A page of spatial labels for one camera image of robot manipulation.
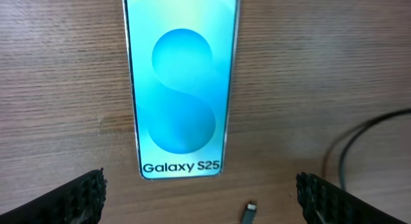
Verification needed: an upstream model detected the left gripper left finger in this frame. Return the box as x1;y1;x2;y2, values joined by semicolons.
1;168;107;224

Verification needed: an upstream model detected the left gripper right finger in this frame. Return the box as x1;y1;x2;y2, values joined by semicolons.
296;172;405;224

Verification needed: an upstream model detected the Galaxy S25 smartphone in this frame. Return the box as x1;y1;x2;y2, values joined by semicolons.
123;0;241;180

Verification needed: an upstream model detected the black USB charging cable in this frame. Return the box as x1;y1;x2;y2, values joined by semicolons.
240;108;411;224

